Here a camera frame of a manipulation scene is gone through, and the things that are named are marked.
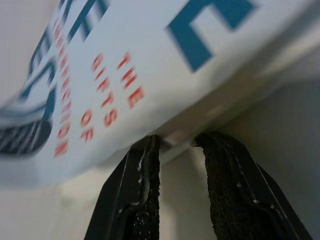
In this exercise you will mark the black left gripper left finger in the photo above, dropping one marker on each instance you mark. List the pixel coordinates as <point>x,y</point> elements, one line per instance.
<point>135,200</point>

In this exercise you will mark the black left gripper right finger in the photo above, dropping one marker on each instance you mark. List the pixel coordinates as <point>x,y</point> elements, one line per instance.
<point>237,195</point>

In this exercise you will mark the white paperback book blue letters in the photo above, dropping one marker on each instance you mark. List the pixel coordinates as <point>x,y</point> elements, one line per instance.
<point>150,62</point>

